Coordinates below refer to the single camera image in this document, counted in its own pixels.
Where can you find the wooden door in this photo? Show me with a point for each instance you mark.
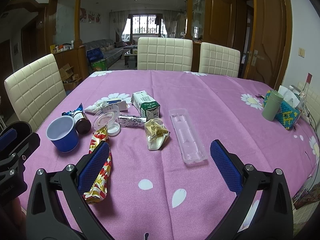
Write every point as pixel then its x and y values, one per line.
pixel 270 43

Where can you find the dark brown pill bottle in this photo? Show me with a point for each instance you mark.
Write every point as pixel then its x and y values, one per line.
pixel 82 123

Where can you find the blue box by sofa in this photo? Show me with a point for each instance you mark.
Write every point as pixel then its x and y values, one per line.
pixel 94 55

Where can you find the green white milk carton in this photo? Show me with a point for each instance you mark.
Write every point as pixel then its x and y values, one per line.
pixel 147 106

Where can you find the wooden cabinet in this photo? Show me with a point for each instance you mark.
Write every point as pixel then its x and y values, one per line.
pixel 76 58

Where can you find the red yellow snack wrapper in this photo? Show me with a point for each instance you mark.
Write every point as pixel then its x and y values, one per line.
pixel 98 189

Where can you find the green cylindrical cup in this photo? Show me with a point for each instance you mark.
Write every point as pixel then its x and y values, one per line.
pixel 272 105

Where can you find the blue paper cup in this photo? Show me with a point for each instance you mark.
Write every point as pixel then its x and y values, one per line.
pixel 62 133

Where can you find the cream chair left side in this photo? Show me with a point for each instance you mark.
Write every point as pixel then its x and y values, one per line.
pixel 35 90

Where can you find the coffee table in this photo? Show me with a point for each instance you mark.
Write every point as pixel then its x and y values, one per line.
pixel 130 58

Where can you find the cream chair far middle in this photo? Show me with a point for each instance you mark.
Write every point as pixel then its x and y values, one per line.
pixel 157 53

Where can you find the grey sofa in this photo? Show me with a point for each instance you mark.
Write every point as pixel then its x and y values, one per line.
pixel 108 48

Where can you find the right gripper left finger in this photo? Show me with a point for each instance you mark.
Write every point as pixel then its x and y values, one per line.
pixel 45 216

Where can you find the yellow white snack bag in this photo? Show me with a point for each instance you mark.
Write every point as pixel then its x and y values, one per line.
pixel 156 133

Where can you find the blue white torn box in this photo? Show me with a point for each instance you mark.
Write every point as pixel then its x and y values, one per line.
pixel 121 104

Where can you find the cream chair far right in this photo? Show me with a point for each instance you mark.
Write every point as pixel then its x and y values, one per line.
pixel 219 60

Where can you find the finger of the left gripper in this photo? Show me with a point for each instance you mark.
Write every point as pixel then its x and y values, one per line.
pixel 13 135

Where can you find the cream chair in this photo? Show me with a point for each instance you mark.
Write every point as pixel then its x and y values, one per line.
pixel 35 90
pixel 157 53
pixel 219 60

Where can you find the cardboard box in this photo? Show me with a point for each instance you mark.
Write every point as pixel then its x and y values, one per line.
pixel 69 79

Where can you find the clear plastic tray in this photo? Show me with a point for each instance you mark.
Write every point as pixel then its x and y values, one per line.
pixel 191 146

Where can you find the colourful bag on floor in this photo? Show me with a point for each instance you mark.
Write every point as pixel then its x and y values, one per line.
pixel 100 65

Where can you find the clear round plastic lid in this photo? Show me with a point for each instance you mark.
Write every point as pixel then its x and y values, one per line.
pixel 106 117

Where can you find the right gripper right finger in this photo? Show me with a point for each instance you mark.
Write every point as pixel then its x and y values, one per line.
pixel 273 218

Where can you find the white tissue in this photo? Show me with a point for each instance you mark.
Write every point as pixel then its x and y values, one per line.
pixel 96 107

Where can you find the white bottle cap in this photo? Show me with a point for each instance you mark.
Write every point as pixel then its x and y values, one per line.
pixel 113 129

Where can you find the silver foil wrapper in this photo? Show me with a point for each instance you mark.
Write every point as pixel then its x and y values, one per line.
pixel 131 121

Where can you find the blue candy wrapper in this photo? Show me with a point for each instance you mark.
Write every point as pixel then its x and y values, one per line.
pixel 73 113

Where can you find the pink floral tablecloth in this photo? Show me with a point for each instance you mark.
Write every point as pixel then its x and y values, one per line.
pixel 155 193

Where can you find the knitted tissue box cover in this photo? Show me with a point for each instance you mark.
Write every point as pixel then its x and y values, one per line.
pixel 286 115

